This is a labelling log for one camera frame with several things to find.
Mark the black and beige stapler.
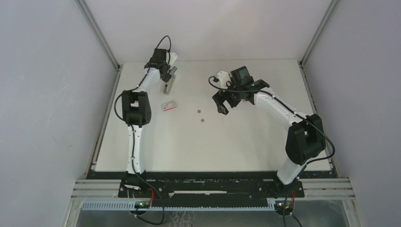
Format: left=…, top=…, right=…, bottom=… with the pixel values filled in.
left=163, top=74, right=176, bottom=95

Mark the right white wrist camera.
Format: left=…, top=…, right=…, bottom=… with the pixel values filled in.
left=216, top=71, right=231, bottom=89

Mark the corner frame post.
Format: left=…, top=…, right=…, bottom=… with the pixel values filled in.
left=76, top=0, right=121, bottom=87
left=299, top=0, right=340, bottom=68

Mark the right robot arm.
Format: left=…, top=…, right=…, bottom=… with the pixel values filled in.
left=208, top=66, right=328, bottom=197

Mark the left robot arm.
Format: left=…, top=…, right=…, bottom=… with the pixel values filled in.
left=121, top=48, right=175, bottom=197

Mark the black camera cable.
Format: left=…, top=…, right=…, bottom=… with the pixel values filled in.
left=208, top=75, right=336, bottom=227
left=113, top=35, right=173, bottom=225

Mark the right black camera cable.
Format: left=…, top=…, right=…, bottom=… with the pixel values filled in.
left=208, top=75, right=336, bottom=227

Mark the green circuit board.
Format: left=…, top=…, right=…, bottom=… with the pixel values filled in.
left=134, top=201, right=151, bottom=209
left=274, top=201, right=294, bottom=216

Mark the left corner frame post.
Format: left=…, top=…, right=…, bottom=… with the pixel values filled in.
left=76, top=0, right=121, bottom=87

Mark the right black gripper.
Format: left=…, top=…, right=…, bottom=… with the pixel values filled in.
left=212, top=78, right=242, bottom=115

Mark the red white staple box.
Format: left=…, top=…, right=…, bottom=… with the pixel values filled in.
left=162, top=101, right=176, bottom=111

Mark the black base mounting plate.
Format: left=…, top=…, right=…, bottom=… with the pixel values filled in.
left=73, top=170, right=338, bottom=208

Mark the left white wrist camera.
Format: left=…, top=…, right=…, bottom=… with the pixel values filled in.
left=168, top=52, right=178, bottom=75

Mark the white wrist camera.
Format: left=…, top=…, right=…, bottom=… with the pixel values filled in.
left=216, top=71, right=231, bottom=89
left=168, top=52, right=178, bottom=75

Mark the left green circuit board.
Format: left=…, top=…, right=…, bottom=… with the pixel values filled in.
left=134, top=201, right=151, bottom=209

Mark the right green circuit board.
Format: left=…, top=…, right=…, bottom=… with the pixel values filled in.
left=274, top=201, right=294, bottom=216

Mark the right corner frame post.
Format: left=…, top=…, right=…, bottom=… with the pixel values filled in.
left=299, top=0, right=340, bottom=68

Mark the left black camera cable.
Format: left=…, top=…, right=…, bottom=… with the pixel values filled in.
left=113, top=35, right=173, bottom=225

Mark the white slotted cable duct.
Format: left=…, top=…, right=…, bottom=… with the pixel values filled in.
left=81, top=199, right=276, bottom=211

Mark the aluminium frame rail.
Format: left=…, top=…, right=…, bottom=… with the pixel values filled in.
left=71, top=178, right=356, bottom=200

